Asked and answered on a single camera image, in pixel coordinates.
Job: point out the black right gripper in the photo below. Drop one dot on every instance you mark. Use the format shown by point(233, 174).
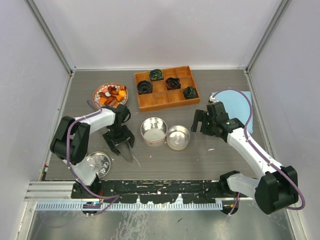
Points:
point(201, 116)

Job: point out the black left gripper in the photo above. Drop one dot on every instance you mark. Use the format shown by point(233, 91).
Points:
point(127, 136)

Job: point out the tall pink lunch tin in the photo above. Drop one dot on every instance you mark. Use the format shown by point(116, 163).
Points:
point(154, 131)

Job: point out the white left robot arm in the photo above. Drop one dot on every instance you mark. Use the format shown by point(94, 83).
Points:
point(71, 139)

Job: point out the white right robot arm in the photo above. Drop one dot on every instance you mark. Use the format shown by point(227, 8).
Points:
point(275, 186)

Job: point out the short pink lunch tin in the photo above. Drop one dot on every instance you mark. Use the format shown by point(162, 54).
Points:
point(178, 137)

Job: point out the dark seaweed roll right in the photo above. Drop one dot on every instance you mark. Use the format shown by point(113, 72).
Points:
point(190, 92)

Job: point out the round metal lid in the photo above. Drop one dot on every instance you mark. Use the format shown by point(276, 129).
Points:
point(99, 162)

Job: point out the folded light blue cloth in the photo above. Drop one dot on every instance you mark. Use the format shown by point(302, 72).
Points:
point(238, 104)

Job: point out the wooden compartment tray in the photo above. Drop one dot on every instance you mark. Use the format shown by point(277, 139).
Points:
point(163, 98)

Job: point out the dark seaweed roll centre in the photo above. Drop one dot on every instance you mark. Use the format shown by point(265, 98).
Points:
point(172, 83)

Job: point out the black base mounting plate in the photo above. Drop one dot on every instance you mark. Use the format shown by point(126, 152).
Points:
point(162, 191)

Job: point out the brown patterned food plate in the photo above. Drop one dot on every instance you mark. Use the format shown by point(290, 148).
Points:
point(110, 94)

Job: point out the dark seaweed roll back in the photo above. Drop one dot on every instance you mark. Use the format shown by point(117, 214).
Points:
point(156, 75)

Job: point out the aluminium frame rail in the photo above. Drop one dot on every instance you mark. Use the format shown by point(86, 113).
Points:
point(49, 191)

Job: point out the white slotted cable duct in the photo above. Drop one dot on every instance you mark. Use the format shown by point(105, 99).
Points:
point(94, 206)

